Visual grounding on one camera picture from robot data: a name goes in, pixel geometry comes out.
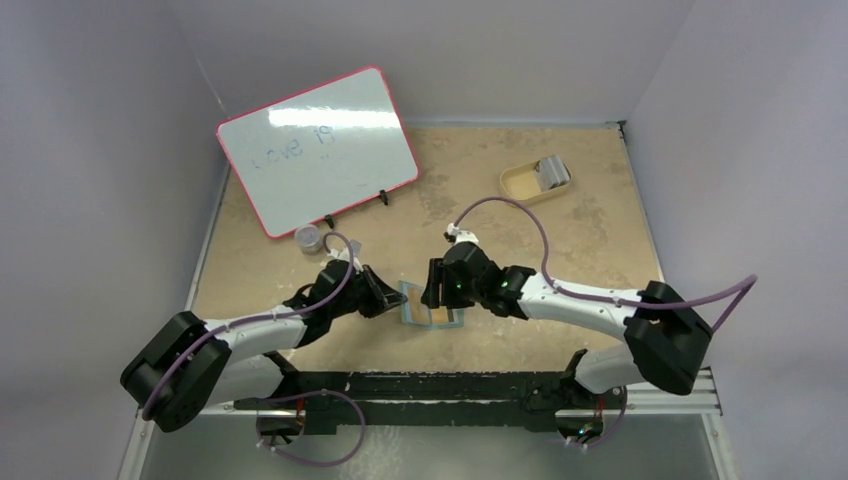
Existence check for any beige oval tray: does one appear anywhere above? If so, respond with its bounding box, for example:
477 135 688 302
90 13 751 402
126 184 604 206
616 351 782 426
499 159 573 206

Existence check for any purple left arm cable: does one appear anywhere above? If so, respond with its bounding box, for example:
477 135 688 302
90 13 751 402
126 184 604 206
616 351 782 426
141 231 368 469

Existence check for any teal leather card holder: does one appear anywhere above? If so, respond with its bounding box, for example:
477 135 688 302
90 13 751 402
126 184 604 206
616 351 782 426
398 281 464 330

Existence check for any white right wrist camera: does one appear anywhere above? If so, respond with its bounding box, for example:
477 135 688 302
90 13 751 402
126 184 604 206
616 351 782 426
444 223 479 244

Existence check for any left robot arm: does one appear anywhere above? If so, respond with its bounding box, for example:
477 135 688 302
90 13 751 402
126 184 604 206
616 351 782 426
120 260 407 432

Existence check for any small silver tin can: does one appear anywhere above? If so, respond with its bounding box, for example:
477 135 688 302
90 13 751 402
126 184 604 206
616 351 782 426
293 224 325 255

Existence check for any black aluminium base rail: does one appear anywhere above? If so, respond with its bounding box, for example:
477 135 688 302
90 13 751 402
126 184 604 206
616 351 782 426
137 367 723 439

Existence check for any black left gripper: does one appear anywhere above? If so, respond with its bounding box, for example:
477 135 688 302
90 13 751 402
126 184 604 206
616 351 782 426
329 264 405 320

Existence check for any pink framed whiteboard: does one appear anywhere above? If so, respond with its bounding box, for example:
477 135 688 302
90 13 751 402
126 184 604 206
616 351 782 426
216 66 420 238

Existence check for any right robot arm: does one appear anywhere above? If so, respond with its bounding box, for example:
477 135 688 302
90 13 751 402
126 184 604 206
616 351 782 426
421 241 713 407

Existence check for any stack of cards in tray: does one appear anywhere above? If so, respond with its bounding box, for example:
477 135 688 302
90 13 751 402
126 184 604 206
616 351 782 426
533 155 572 191

